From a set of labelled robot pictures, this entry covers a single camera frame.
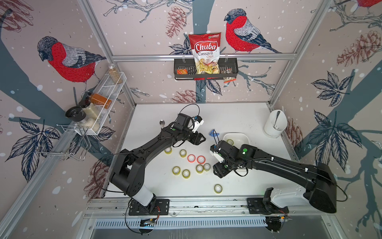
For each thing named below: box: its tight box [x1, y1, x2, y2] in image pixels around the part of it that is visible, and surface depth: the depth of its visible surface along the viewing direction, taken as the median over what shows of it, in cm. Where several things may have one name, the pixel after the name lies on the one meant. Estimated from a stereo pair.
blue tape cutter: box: [208, 129, 220, 137], surface depth 103 cm
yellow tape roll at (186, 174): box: [182, 168, 191, 180], surface depth 86 cm
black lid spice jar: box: [64, 106, 88, 122], surface depth 59 cm
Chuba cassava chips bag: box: [188, 32, 222, 75], surface depth 85 cm
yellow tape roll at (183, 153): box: [179, 148, 188, 158], surface depth 94 cm
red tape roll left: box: [187, 153, 196, 163], surface depth 92 cm
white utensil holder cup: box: [263, 109, 288, 139], surface depth 97 cm
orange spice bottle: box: [90, 93, 113, 110], surface depth 74 cm
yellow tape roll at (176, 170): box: [172, 165, 182, 176], surface depth 87 cm
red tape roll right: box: [196, 154, 206, 165], surface depth 92 cm
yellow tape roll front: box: [213, 183, 223, 194], surface depth 81 cm
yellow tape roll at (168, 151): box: [164, 147, 173, 155], surface depth 96 cm
